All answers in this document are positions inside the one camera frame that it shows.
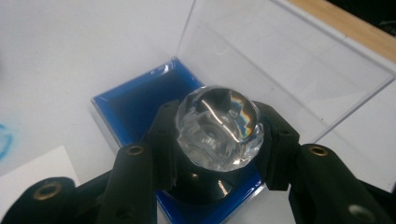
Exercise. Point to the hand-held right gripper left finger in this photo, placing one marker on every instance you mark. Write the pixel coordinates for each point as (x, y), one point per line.
(137, 180)

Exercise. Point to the white table cover board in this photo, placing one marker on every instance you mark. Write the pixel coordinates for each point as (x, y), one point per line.
(62, 46)

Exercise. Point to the black stamp with clear knob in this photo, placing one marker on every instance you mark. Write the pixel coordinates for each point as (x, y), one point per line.
(218, 130)

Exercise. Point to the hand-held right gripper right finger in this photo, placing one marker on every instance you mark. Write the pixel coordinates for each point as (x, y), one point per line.
(320, 186)

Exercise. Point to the wooden table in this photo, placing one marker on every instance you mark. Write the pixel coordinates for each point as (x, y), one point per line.
(358, 31)

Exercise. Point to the white paper sheet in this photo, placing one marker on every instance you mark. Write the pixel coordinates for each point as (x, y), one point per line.
(34, 168)

